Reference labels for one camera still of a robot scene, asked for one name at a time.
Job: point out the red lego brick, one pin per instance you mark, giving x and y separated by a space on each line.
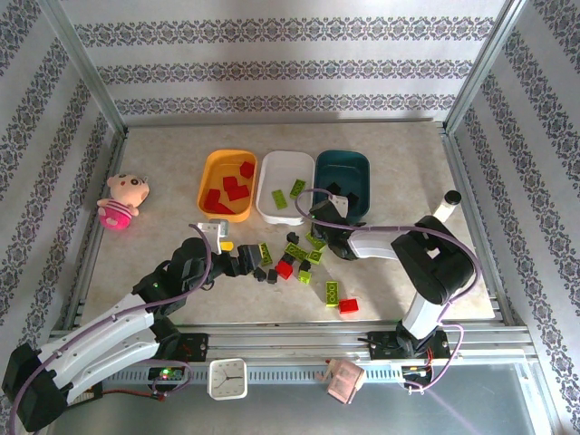
285 269
238 192
231 182
348 305
213 198
248 169
224 207

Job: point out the black lego brick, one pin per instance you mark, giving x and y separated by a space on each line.
306 265
334 188
293 237
272 275
259 273
288 259
352 199

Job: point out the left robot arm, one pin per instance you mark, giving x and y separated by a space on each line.
90 340

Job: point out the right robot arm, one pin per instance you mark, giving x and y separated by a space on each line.
435 267

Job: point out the teal plastic container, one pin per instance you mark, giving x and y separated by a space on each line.
344 170

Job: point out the orange plastic container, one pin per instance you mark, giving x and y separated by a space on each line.
217 172

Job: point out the white plastic container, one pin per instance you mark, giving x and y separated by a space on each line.
283 174

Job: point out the pink plush doll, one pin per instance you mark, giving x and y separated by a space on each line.
120 199

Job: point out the circuit board with green LED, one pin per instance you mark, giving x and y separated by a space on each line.
167 373

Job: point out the white bottle with black cap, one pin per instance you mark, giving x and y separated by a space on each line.
446 206

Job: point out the white square clock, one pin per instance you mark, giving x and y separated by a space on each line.
227 378

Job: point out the pink crank pencil sharpener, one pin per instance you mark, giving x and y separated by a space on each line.
346 378

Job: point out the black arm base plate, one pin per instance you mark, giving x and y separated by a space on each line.
385 346
195 348

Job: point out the aluminium side rail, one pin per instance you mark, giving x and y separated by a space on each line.
481 226
94 231

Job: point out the wide aluminium base rail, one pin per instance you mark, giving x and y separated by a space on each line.
294 340

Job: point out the aluminium frame post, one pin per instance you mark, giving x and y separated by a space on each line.
84 65
485 63

